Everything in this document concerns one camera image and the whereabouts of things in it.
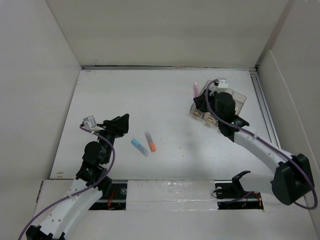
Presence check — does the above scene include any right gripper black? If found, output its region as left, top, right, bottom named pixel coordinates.
left=193, top=89, right=223, bottom=123

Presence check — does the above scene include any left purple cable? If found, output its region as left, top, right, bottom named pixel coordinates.
left=18, top=123, right=116, bottom=240

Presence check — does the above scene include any right aluminium rail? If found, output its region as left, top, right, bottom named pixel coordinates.
left=249, top=68, right=281, bottom=148

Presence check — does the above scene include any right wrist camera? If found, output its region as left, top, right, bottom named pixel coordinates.
left=212, top=78, right=229, bottom=93

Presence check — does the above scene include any purple cable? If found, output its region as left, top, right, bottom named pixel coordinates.
left=204, top=79, right=316, bottom=209
left=18, top=123, right=116, bottom=240

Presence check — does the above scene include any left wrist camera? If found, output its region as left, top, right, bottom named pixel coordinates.
left=82, top=115, right=99, bottom=132

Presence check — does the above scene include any pink highlighter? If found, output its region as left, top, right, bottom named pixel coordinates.
left=193, top=82, right=200, bottom=98

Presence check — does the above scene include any orange highlighter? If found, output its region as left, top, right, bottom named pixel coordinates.
left=144, top=131, right=156, bottom=153

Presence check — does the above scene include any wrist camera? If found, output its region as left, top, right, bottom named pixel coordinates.
left=82, top=115, right=99, bottom=132
left=212, top=78, right=229, bottom=93

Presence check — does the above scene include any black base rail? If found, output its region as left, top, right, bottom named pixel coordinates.
left=91, top=180, right=264, bottom=212

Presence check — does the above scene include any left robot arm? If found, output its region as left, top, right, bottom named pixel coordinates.
left=22, top=113, right=130, bottom=240

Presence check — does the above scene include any blue highlighter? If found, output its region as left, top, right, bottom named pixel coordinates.
left=131, top=138, right=149, bottom=157

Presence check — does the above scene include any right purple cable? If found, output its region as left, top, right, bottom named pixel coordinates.
left=204, top=79, right=316, bottom=209

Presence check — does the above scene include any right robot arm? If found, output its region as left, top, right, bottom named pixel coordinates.
left=193, top=90, right=319, bottom=210

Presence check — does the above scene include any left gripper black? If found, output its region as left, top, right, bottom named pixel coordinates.
left=93, top=113, right=128, bottom=163

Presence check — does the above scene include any clear three-compartment organizer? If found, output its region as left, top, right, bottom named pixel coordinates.
left=189, top=78, right=247, bottom=126

